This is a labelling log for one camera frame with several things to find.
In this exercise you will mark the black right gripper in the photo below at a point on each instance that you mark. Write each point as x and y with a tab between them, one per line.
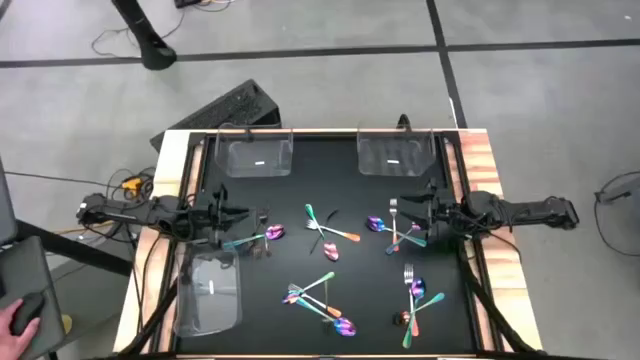
445	215

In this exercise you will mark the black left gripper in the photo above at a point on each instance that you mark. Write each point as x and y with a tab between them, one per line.
207	217

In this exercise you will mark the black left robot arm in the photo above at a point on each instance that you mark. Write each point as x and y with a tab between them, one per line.
125	212

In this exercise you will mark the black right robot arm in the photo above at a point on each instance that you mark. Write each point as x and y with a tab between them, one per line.
525	212

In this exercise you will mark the clear plastic bin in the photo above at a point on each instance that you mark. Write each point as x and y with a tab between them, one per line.
380	150
200	300
235	160

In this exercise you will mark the black computer case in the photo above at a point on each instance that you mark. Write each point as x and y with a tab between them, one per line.
230	107

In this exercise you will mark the black desk beam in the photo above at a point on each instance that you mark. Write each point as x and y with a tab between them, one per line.
75	247

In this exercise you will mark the black stand leg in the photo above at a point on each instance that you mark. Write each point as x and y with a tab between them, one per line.
150	45

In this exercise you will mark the yellow floor disc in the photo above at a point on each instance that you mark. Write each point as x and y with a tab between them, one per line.
67	324

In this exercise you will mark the grey floor stand foot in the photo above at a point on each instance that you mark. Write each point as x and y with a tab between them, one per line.
620	192

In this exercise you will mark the black power strip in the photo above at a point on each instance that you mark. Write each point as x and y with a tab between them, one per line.
186	3

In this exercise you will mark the black computer mouse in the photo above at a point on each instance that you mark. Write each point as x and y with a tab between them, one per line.
27	310

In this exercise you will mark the grey computer monitor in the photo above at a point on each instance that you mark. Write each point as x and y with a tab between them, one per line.
5	210

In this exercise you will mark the person's hand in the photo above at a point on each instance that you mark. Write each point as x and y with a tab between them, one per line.
12	345

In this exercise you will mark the black table edge mount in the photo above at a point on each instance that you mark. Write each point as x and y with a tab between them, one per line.
404	122

